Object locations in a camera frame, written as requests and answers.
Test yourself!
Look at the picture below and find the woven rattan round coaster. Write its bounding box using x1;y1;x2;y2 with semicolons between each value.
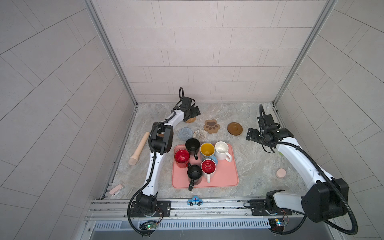
186;117;197;124

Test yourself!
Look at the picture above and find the grey-blue woven round coaster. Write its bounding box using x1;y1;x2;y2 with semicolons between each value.
178;127;194;141

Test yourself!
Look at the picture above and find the paw shaped cork coaster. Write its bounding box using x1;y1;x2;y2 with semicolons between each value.
204;120;221;134

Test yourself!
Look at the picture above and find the multicolour woven round coaster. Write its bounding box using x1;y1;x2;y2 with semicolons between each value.
193;130;208;143

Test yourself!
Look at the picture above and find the brown wooden coaster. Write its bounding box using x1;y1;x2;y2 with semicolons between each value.
227;122;243;136

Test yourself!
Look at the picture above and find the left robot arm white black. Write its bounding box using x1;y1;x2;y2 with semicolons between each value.
128;87;201;216

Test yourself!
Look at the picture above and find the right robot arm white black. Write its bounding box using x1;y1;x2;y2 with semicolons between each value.
246;105;359;236

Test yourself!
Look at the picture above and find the black mug rear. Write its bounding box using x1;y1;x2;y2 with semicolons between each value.
185;138;200;160

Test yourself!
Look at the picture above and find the black mug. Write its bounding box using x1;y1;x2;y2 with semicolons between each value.
187;163;203;191
185;138;200;160

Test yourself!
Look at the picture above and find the pink round disc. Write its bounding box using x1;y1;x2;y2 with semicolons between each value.
276;168;287;179

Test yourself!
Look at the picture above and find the yellow inside mug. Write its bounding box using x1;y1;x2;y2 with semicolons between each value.
200;143;218;165

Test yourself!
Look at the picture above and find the red mug left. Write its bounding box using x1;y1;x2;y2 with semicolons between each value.
174;149;190;168

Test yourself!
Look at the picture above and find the pink rectangular tray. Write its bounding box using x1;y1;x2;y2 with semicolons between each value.
172;145;239;189

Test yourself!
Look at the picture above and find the white mug red inside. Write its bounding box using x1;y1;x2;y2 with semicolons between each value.
201;159;217;183

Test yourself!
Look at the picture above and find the black mug front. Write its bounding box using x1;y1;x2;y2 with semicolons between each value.
187;163;203;191

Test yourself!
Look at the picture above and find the wooden rolling pin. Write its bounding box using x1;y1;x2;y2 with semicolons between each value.
129;132;150;166

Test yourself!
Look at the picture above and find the ventilation grille strip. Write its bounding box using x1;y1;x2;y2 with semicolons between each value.
94;219;271;231

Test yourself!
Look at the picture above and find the right circuit board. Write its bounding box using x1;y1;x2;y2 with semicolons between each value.
268;219;288;233

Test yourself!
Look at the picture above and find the circuit board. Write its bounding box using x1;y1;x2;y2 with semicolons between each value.
140;221;158;231
268;219;288;233

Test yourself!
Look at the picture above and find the blue toy car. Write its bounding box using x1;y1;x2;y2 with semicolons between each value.
187;196;203;206

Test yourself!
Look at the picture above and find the pink eraser block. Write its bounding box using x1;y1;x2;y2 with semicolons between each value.
109;184;124;196

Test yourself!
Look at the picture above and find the left circuit board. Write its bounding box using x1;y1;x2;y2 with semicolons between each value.
140;221;158;231

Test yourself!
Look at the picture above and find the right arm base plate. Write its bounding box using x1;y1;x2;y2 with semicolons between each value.
243;200;293;216

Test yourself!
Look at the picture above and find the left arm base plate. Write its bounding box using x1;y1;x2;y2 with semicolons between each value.
129;201;171;218

